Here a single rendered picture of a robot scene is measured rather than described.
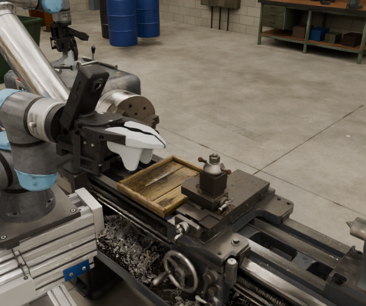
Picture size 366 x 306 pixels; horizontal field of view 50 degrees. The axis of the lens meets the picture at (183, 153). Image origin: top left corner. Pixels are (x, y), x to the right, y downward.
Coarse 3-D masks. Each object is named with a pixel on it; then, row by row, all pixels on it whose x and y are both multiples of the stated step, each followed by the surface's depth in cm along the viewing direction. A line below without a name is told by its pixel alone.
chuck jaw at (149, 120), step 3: (153, 114) 185; (147, 117) 183; (150, 117) 183; (153, 117) 183; (156, 117) 183; (141, 120) 181; (144, 120) 181; (147, 120) 181; (150, 120) 180; (153, 120) 180; (156, 120) 184; (147, 123) 178; (150, 123) 178; (153, 123) 180; (156, 123) 184; (153, 126) 181
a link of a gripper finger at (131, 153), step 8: (112, 128) 58; (120, 128) 59; (128, 136) 56; (136, 136) 56; (144, 136) 56; (152, 136) 56; (112, 144) 59; (120, 144) 58; (128, 144) 56; (136, 144) 56; (144, 144) 56; (152, 144) 56; (160, 144) 56; (120, 152) 59; (128, 152) 58; (136, 152) 57; (128, 160) 58; (136, 160) 58; (128, 168) 59; (136, 168) 58
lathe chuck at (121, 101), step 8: (112, 96) 174; (120, 96) 173; (128, 96) 172; (136, 96) 175; (104, 104) 171; (112, 104) 170; (120, 104) 169; (128, 104) 173; (136, 104) 176; (144, 104) 180; (152, 104) 184; (128, 112) 174; (136, 112) 178; (144, 112) 182; (152, 112) 186
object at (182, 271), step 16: (176, 240) 145; (176, 256) 143; (192, 256) 143; (176, 272) 145; (192, 272) 140; (208, 272) 136; (192, 288) 144; (208, 288) 143; (224, 288) 139; (208, 304) 141
